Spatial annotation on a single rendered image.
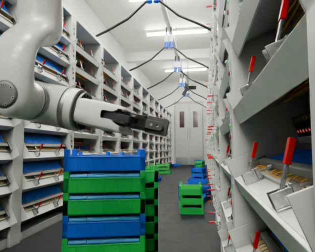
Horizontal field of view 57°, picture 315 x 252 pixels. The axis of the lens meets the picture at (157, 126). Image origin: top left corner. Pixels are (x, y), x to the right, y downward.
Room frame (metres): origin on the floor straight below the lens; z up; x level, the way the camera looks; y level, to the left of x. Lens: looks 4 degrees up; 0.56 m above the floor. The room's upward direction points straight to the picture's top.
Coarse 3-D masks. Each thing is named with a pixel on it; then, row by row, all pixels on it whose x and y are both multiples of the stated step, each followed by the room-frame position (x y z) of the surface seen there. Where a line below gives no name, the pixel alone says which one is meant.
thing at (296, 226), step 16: (272, 144) 0.80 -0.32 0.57; (240, 160) 0.82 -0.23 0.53; (256, 160) 0.79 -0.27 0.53; (240, 176) 0.79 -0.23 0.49; (272, 176) 0.61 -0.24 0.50; (240, 192) 0.81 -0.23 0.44; (256, 192) 0.53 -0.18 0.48; (304, 192) 0.23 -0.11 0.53; (256, 208) 0.54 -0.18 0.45; (272, 208) 0.39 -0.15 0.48; (288, 208) 0.37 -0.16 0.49; (304, 208) 0.23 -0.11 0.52; (272, 224) 0.40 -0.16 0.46; (288, 224) 0.32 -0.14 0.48; (304, 224) 0.23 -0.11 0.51; (288, 240) 0.32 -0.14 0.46; (304, 240) 0.26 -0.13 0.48
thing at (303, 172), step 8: (264, 160) 0.71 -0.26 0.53; (272, 160) 0.66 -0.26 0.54; (280, 160) 0.61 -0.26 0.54; (272, 168) 0.64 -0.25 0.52; (280, 168) 0.57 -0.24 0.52; (288, 168) 0.51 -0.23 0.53; (296, 168) 0.46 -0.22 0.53; (304, 168) 0.43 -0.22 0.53; (280, 176) 0.53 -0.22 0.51; (288, 176) 0.48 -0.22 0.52; (296, 176) 0.46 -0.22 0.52; (304, 176) 0.44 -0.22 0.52; (312, 176) 0.40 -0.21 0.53; (312, 184) 0.42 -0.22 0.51
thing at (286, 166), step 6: (288, 138) 0.38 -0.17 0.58; (294, 138) 0.37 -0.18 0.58; (288, 144) 0.37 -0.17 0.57; (294, 144) 0.37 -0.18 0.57; (288, 150) 0.37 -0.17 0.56; (288, 156) 0.37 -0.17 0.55; (282, 162) 0.38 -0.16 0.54; (288, 162) 0.37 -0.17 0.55; (282, 174) 0.38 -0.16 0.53; (282, 180) 0.38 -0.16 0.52; (282, 186) 0.38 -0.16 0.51
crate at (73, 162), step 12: (72, 156) 1.07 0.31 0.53; (84, 156) 1.08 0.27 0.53; (96, 156) 1.09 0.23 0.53; (108, 156) 1.09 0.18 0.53; (120, 156) 1.10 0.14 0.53; (132, 156) 1.10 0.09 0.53; (144, 156) 1.11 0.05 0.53; (72, 168) 1.08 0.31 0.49; (84, 168) 1.08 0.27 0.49; (96, 168) 1.09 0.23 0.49; (108, 168) 1.09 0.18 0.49; (120, 168) 1.10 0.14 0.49; (132, 168) 1.10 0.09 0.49; (144, 168) 1.11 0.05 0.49
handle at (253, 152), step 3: (255, 144) 0.64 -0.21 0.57; (252, 147) 0.64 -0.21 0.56; (255, 147) 0.64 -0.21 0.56; (252, 150) 0.64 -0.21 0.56; (255, 150) 0.64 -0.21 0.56; (252, 153) 0.64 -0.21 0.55; (255, 153) 0.64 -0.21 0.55; (252, 156) 0.64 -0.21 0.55; (252, 159) 0.64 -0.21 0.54; (252, 162) 0.64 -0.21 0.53; (249, 168) 0.64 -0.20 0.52; (249, 171) 0.64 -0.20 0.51
